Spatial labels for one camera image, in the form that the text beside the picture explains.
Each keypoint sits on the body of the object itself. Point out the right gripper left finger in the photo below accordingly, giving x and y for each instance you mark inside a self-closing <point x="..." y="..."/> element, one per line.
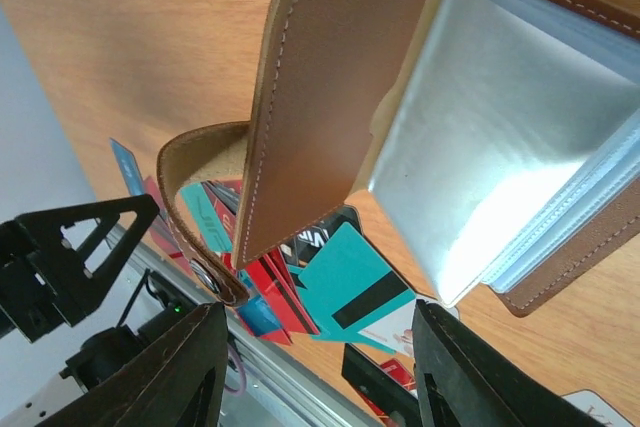
<point x="177" y="381"/>

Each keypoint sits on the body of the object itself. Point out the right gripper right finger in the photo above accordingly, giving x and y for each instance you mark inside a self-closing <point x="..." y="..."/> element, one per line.
<point x="462" y="381"/>

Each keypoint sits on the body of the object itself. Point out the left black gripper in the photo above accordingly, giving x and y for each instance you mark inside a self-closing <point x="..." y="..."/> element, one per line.
<point x="58" y="265"/>

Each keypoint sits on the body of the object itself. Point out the brown leather card holder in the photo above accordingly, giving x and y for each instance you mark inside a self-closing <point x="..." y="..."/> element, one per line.
<point x="499" y="137"/>

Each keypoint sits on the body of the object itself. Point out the black card bottom centre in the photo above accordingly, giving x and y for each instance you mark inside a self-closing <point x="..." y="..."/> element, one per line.
<point x="397" y="405"/>

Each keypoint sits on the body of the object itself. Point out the white card centre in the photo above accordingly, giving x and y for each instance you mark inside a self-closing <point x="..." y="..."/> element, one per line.
<point x="394" y="330"/>

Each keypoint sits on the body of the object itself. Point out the white card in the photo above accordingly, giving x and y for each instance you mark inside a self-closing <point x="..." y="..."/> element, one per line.
<point x="597" y="407"/>
<point x="394" y="330"/>

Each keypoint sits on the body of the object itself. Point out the red card upper left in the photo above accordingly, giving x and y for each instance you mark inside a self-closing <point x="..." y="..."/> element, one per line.
<point x="160" y="232"/>

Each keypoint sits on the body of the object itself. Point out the blue card lower pile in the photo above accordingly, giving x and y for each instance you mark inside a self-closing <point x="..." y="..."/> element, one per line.
<point x="261" y="322"/>

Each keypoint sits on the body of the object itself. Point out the blue card far left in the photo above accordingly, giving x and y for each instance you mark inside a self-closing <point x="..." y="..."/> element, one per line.
<point x="128" y="167"/>

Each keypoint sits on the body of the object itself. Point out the white card right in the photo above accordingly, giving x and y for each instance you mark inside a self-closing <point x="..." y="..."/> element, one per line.
<point x="597" y="407"/>

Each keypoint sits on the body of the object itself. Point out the red card black stripe centre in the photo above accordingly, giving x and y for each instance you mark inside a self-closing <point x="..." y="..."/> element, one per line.
<point x="271" y="277"/>

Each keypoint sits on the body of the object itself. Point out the teal card upper left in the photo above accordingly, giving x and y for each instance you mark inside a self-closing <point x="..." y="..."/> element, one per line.
<point x="203" y="212"/>

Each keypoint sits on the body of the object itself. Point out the teal card black stripe centre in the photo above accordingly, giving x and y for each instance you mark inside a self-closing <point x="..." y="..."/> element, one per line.
<point x="348" y="286"/>

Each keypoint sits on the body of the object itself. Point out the red vip card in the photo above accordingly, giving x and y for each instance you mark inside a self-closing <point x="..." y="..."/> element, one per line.
<point x="225" y="197"/>

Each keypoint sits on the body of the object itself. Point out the black vip card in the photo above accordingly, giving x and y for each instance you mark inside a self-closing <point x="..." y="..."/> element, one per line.
<point x="300" y="249"/>

